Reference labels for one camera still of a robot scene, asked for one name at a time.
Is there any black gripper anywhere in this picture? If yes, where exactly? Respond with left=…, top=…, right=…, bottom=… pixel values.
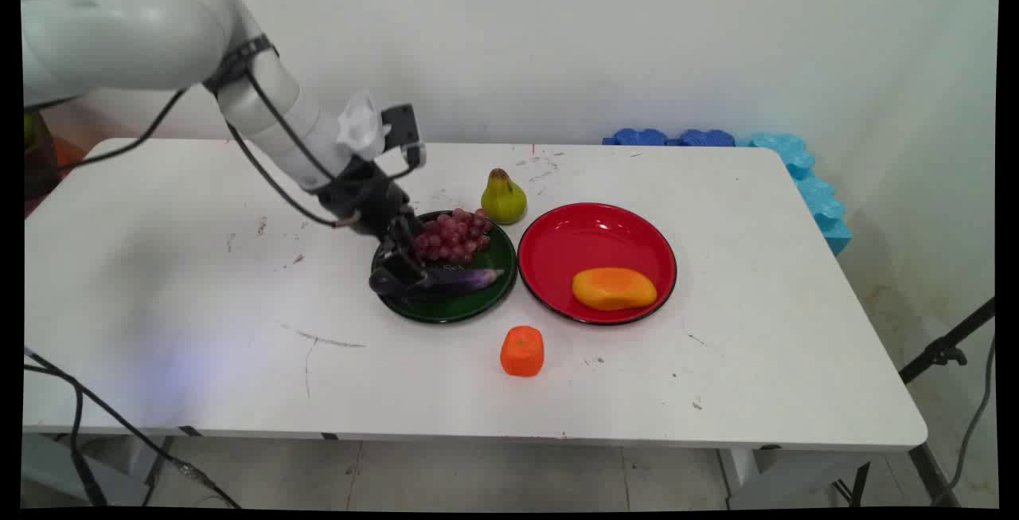
left=317, top=158, right=426, bottom=298

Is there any purple eggplant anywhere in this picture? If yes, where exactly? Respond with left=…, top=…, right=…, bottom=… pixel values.
left=408, top=267, right=505, bottom=296

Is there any dark object behind arm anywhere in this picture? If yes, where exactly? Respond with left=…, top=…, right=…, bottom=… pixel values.
left=22, top=110, right=87, bottom=218

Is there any red grape bunch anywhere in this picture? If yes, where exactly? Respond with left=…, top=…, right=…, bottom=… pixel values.
left=413, top=208, right=494, bottom=265

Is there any dark green round plate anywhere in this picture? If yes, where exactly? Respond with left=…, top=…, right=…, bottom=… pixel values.
left=371, top=210, right=518, bottom=324

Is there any green pear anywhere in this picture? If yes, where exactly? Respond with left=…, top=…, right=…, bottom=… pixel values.
left=480, top=168, right=528, bottom=225

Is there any small orange persimmon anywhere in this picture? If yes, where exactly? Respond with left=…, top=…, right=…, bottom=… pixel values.
left=500, top=326, right=545, bottom=378

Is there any red round plate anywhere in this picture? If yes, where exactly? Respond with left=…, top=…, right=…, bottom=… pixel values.
left=517, top=202, right=678, bottom=326

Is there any orange mango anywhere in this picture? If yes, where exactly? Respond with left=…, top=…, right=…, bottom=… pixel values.
left=572, top=268, right=658, bottom=312

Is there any blue foam mat stack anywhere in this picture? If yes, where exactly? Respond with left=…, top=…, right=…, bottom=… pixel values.
left=603, top=128, right=853, bottom=256

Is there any black tripod stand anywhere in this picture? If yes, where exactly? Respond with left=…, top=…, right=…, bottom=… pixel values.
left=832, top=297, right=996, bottom=508

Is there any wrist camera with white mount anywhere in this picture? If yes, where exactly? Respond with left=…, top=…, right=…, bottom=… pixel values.
left=337, top=92, right=427, bottom=169

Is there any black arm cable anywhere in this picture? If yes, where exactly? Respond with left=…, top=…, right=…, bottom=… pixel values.
left=56, top=42, right=419, bottom=229

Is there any black floor cable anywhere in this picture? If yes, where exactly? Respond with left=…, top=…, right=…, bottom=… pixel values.
left=22, top=345, right=241, bottom=510

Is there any grey hanging cable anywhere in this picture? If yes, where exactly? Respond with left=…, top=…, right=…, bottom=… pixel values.
left=931, top=333, right=998, bottom=506

